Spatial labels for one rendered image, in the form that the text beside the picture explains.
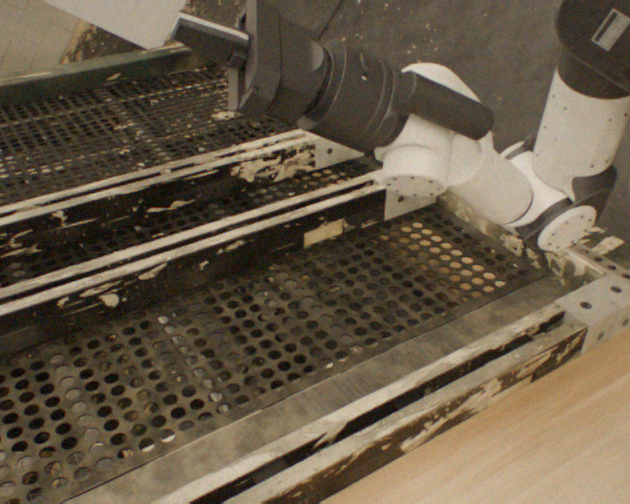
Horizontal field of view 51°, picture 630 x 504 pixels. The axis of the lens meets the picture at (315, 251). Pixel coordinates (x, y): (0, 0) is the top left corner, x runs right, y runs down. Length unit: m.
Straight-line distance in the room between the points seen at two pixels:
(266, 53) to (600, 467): 0.59
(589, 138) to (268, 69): 0.38
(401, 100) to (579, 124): 0.24
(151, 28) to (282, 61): 3.78
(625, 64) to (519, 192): 0.19
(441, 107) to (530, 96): 1.74
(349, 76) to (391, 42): 2.25
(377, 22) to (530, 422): 2.29
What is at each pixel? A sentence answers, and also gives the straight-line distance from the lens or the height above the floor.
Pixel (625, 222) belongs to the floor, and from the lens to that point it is 2.08.
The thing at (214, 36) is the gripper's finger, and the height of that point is 1.62.
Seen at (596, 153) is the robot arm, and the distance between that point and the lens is 0.80.
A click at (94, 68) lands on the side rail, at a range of 1.89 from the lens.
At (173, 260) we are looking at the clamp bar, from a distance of 1.02.
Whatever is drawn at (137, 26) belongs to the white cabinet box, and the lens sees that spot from 4.31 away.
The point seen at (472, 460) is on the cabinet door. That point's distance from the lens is 0.81.
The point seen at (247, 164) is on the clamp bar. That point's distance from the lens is 1.29.
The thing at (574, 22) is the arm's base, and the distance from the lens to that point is 0.69.
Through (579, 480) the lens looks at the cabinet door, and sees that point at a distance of 0.84.
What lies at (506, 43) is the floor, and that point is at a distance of 2.49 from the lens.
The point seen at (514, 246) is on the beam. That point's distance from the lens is 1.18.
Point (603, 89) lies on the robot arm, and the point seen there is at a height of 1.27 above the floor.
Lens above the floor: 1.90
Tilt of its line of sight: 43 degrees down
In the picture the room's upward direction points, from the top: 74 degrees counter-clockwise
